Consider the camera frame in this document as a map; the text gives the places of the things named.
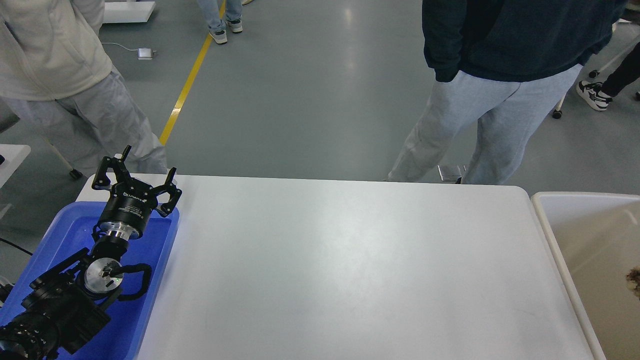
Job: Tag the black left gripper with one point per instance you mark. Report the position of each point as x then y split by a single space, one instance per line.
129 202

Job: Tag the brown paper ball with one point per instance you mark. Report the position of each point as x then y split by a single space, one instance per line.
633 281

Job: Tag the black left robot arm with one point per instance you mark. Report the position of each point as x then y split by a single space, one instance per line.
67 306

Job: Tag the white side table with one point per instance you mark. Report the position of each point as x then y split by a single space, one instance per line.
13 156

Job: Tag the person in white coverall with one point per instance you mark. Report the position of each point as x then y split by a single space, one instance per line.
56 76

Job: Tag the person in jeans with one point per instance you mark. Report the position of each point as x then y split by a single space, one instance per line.
217 23

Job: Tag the white flat board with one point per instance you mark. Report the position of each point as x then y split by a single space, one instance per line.
128 12

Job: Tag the metal floor plate left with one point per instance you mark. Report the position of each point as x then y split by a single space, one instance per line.
451 172

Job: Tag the person in grey sweatpants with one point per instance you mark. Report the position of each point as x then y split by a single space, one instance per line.
503 64

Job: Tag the white office chair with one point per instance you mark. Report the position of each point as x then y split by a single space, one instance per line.
599 71

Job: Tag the white plastic bin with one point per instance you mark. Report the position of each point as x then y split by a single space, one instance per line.
594 240

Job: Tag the seated person leg and sneaker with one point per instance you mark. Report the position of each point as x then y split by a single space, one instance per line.
599 95

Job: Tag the grey power adapter with cable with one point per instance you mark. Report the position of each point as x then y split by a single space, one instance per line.
142 53

